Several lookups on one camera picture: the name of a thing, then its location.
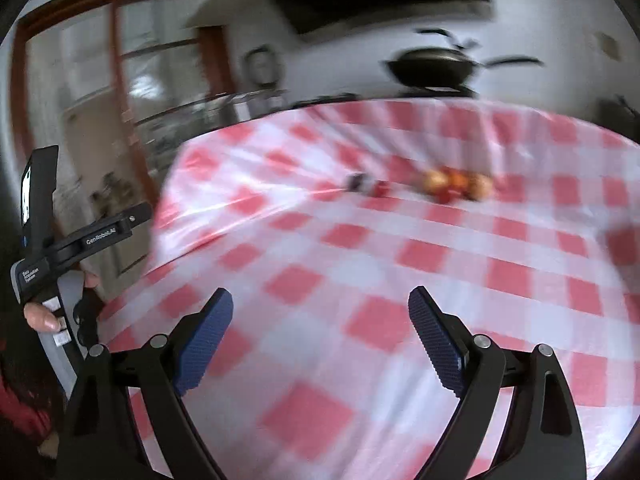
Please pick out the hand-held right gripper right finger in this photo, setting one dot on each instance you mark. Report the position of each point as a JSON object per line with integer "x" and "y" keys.
{"x": 440, "y": 342}

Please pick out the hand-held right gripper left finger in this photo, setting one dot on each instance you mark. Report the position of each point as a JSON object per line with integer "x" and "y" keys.
{"x": 205, "y": 345}

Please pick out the yellow pepino melon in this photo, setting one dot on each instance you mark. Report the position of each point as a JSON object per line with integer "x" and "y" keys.
{"x": 434, "y": 180}
{"x": 481, "y": 186}

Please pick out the orange mandarin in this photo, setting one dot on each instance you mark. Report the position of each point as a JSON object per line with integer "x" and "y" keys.
{"x": 457, "y": 180}

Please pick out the dark passion fruit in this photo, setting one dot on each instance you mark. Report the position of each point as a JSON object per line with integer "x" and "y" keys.
{"x": 356, "y": 181}

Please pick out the person's left forearm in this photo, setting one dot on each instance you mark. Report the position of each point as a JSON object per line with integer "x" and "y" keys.
{"x": 20, "y": 405}

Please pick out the person's left hand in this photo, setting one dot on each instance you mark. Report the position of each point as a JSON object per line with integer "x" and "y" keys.
{"x": 39, "y": 317}

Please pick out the red white checkered tablecloth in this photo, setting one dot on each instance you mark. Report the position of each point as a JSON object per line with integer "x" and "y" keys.
{"x": 350, "y": 260}

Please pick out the black wok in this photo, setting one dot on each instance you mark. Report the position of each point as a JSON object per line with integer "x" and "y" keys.
{"x": 430, "y": 67}

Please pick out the brown wooden door frame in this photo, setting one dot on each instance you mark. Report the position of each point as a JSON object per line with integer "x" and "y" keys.
{"x": 215, "y": 60}

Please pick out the round wall fixture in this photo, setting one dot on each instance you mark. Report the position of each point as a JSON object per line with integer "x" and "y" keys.
{"x": 261, "y": 65}

